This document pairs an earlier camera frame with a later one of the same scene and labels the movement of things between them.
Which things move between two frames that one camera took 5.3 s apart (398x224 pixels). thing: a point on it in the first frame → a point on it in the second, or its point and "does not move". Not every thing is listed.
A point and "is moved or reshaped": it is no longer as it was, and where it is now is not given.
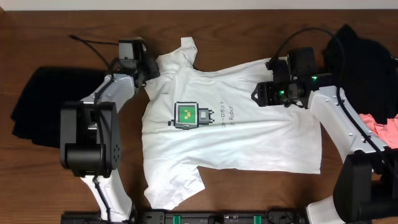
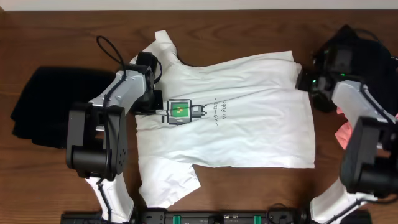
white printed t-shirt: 193,117 is moved or reshaped
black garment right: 369,84 does not move
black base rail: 171,216 does not move
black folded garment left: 37,114 does not move
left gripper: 150,71 → 156,100
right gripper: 269,94 → 302,81
